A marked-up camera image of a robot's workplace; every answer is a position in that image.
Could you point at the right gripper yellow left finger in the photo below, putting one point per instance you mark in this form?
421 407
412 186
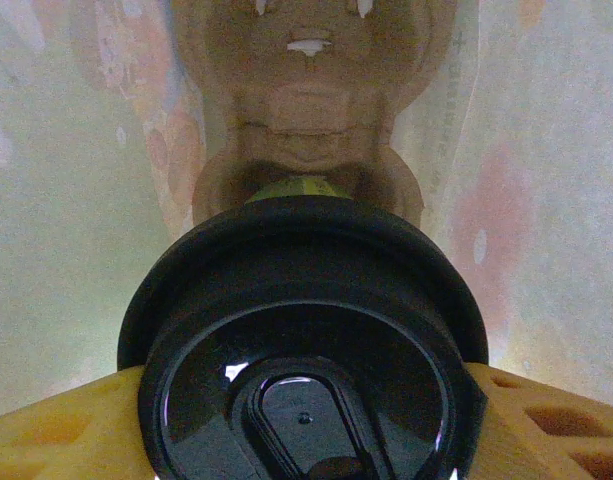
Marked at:
61 440

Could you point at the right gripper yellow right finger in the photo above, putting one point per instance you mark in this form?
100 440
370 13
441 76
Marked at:
551 440

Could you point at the white paper takeout bag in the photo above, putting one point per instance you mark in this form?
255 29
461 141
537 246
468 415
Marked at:
61 225

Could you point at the black plastic cup lid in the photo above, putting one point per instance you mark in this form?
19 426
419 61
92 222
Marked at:
306 280

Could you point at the green white paper cup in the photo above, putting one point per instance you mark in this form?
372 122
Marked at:
306 187

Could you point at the brown pulp cup carrier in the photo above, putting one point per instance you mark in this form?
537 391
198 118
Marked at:
306 110

